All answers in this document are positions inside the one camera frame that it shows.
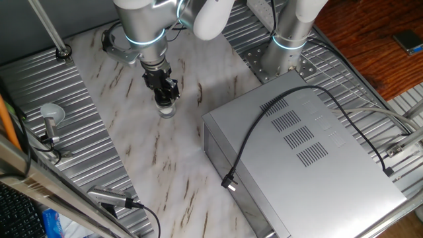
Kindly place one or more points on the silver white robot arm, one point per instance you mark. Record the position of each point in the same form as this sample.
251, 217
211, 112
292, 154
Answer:
142, 23

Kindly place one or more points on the aluminium pole with black foot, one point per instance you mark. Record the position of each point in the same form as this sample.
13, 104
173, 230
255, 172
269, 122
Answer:
49, 29

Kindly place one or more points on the small dark electronic device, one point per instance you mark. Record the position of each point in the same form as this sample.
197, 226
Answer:
408, 41

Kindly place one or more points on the short silver mount bar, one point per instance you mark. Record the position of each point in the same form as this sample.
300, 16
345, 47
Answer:
51, 129

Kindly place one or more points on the white marble pattern board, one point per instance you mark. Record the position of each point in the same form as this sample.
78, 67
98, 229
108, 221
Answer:
158, 165

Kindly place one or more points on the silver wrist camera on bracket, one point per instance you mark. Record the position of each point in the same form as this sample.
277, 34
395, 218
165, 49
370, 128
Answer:
124, 57

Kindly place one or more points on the blue white tissue pack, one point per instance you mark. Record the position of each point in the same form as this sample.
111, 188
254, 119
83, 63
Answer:
53, 224

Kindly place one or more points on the orange tube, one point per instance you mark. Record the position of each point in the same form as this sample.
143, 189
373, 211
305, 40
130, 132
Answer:
6, 122

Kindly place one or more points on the aluminium profile bar with bracket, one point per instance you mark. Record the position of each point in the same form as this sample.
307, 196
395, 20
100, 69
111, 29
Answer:
406, 142

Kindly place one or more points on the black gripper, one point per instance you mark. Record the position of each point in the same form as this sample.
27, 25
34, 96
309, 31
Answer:
158, 77

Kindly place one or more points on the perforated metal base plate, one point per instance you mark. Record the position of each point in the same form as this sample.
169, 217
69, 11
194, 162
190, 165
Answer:
254, 59

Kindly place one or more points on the brown wooden table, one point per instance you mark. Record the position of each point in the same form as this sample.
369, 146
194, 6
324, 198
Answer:
370, 39

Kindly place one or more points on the silver metal vented box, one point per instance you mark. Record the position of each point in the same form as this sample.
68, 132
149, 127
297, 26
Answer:
330, 185

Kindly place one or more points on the small clear glass jar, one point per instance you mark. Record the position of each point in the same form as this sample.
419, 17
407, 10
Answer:
166, 113

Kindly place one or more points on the black keyboard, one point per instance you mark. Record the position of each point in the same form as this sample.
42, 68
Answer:
16, 215

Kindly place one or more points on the silver ribbed depth camera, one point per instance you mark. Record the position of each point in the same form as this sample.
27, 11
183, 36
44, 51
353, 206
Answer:
105, 195

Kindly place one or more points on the aluminium frame beam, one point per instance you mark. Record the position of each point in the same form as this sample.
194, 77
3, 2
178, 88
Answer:
66, 205

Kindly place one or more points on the white power strip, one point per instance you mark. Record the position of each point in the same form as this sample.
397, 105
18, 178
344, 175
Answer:
259, 10

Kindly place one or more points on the grey plastic ladle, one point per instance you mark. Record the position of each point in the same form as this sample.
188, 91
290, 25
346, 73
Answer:
53, 110

